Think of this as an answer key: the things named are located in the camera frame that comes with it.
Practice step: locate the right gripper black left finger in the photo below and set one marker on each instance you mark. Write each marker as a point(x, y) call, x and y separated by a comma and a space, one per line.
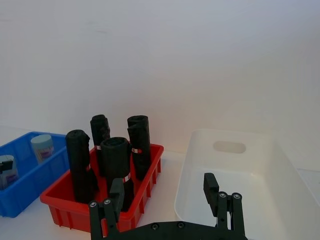
point(116, 192)

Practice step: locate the white plastic bin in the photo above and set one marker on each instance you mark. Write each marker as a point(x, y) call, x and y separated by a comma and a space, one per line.
point(262, 190)

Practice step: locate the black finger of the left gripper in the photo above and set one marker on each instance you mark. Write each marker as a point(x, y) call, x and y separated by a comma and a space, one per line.
point(7, 165)

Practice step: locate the black rolled bag roll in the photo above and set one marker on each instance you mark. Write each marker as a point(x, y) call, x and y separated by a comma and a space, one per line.
point(78, 162)
point(98, 130)
point(141, 160)
point(116, 160)

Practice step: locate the red plastic bin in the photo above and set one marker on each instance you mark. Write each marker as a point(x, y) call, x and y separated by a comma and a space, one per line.
point(75, 215)

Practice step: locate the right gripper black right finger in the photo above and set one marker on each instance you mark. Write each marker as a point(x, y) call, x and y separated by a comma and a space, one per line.
point(212, 190)

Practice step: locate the blue plastic bin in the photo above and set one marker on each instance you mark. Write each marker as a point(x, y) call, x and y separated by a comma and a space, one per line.
point(32, 182)

